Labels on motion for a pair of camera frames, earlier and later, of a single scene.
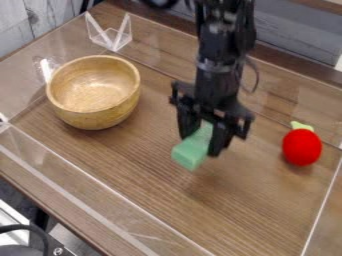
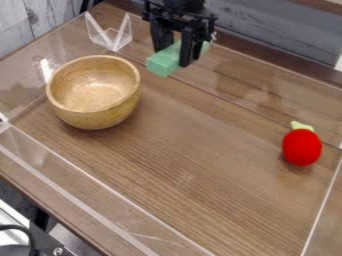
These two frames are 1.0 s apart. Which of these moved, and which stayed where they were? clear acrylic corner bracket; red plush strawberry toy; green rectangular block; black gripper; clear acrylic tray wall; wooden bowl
Moved: green rectangular block; black gripper
Stayed: clear acrylic tray wall; red plush strawberry toy; wooden bowl; clear acrylic corner bracket
